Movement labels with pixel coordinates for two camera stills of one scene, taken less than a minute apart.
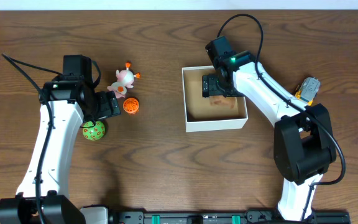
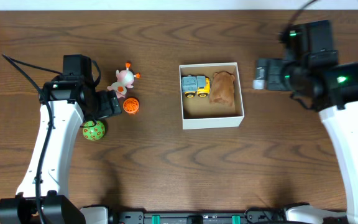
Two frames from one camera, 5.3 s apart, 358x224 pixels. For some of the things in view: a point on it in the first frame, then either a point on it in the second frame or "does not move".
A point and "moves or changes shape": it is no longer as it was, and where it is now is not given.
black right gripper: (211, 87) → (277, 66)
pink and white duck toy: (124, 78) does not move
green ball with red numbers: (94, 133) does not move
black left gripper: (111, 104) does not move
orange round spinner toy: (130, 105) does not move
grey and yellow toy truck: (307, 91) moves or changes shape
